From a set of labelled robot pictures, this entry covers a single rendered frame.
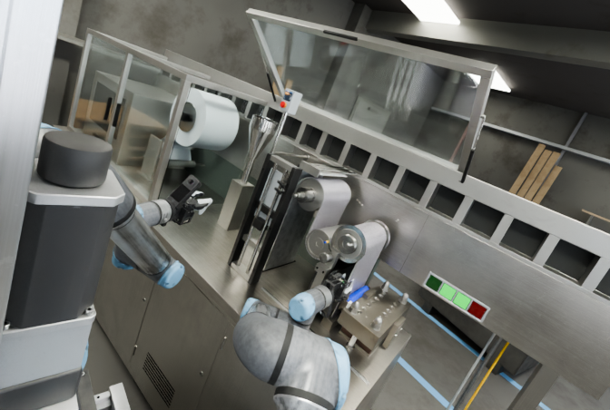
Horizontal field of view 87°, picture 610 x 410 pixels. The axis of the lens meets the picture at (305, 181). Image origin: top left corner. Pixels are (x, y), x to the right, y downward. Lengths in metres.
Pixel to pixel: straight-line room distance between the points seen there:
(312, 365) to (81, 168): 0.52
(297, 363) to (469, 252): 0.97
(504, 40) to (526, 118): 3.90
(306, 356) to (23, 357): 0.43
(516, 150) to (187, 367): 7.95
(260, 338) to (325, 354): 0.13
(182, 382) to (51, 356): 1.25
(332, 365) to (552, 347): 1.01
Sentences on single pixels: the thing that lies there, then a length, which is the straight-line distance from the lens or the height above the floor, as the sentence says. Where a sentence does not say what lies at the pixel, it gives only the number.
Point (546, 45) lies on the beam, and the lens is 4.91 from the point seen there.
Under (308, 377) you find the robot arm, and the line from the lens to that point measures 0.69.
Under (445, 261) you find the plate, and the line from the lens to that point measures 1.51.
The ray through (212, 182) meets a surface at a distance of 1.97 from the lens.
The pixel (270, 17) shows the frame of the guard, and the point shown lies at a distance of 1.58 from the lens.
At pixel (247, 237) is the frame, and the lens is 1.42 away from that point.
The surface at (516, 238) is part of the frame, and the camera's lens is 1.54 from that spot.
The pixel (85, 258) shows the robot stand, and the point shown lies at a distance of 0.41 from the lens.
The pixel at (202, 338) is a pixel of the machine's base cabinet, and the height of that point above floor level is 0.65.
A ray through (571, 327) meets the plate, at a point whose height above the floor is 1.32.
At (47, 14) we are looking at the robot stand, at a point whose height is 1.68.
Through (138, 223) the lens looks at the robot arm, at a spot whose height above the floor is 1.32.
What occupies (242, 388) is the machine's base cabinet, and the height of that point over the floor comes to 0.64.
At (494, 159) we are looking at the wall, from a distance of 8.66.
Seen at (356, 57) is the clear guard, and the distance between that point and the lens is 1.36.
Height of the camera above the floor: 1.69
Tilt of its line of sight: 13 degrees down
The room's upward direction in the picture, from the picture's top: 22 degrees clockwise
